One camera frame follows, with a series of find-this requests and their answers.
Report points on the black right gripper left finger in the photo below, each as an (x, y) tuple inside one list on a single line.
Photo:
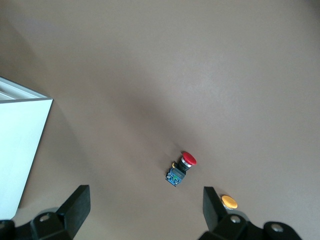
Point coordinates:
[(75, 212)]

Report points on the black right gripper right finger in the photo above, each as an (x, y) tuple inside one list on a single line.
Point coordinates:
[(215, 217)]

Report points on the orange push button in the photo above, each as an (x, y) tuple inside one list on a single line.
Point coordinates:
[(230, 201)]

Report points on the red push button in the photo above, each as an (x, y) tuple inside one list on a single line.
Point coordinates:
[(189, 158)]

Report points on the white drawer cabinet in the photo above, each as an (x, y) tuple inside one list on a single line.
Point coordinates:
[(20, 150)]

